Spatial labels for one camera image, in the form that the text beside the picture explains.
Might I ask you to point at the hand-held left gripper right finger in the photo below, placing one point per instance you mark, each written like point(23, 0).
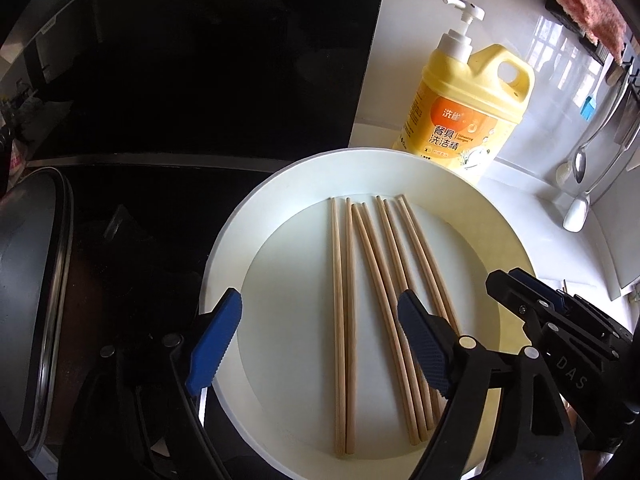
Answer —
point(425, 350)

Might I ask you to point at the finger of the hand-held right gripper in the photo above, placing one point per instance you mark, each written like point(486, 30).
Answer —
point(510, 295)
point(545, 295)

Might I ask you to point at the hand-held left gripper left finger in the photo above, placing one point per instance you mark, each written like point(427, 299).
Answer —
point(215, 345)

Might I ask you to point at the white round plate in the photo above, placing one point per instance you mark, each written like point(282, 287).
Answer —
point(280, 260)

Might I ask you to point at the white ladle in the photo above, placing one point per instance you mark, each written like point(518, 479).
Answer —
point(576, 215)

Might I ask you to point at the white slotted spoon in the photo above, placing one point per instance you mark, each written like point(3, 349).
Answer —
point(564, 172)

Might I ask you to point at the metal spoon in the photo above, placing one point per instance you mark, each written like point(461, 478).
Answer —
point(579, 165)

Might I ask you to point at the hanging black utensil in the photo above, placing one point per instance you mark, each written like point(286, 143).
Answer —
point(625, 125)

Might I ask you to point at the blue spatula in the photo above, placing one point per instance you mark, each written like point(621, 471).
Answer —
point(590, 106)

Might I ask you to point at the yellow dish detergent bottle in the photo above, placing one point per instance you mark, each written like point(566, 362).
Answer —
point(450, 90)

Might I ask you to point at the black glass cooktop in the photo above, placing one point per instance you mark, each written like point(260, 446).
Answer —
point(200, 85)

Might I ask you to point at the pink towel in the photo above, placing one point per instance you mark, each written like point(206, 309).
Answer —
point(585, 5)

